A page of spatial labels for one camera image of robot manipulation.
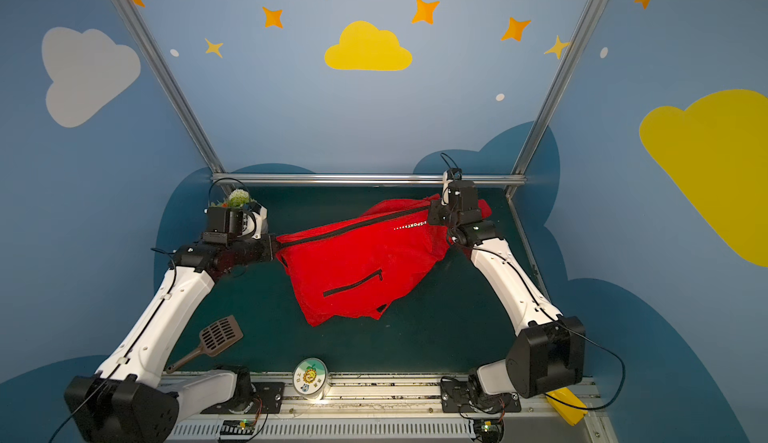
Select red zip jacket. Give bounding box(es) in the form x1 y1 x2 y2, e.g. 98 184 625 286
274 193 493 328

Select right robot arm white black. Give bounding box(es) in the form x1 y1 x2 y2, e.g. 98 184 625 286
428 171 585 398

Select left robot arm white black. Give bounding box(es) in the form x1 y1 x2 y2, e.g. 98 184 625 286
64 202 276 442

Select potted plant white pot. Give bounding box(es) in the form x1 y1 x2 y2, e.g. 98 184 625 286
209 189 254 208

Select round green white tape roll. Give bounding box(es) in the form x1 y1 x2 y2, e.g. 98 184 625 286
292 358 330 400

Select left small circuit board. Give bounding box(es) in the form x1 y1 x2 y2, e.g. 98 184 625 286
217 419 257 442

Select small circuit board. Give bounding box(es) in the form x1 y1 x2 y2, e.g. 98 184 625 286
471 419 505 443
217 419 257 442

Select right small circuit board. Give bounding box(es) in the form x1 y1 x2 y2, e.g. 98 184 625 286
471 419 505 443

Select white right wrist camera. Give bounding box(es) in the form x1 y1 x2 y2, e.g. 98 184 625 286
441 168 455 206

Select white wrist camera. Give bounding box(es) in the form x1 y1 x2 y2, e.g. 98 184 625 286
441 168 455 206
242 200 268 239

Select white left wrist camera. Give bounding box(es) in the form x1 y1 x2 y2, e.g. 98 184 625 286
242 200 268 239

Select aluminium frame back rail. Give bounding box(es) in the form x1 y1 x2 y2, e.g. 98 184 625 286
211 172 527 188

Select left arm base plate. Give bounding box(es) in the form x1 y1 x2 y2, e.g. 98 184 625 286
202 381 285 415

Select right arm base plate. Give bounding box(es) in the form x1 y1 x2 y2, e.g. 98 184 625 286
438 376 522 415

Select aluminium frame right post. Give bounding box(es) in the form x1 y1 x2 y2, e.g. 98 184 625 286
511 0 609 180

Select aluminium frame post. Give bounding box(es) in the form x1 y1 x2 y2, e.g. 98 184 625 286
511 0 609 180
110 0 227 173

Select aluminium frame left post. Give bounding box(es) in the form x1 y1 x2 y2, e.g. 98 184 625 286
110 0 227 173

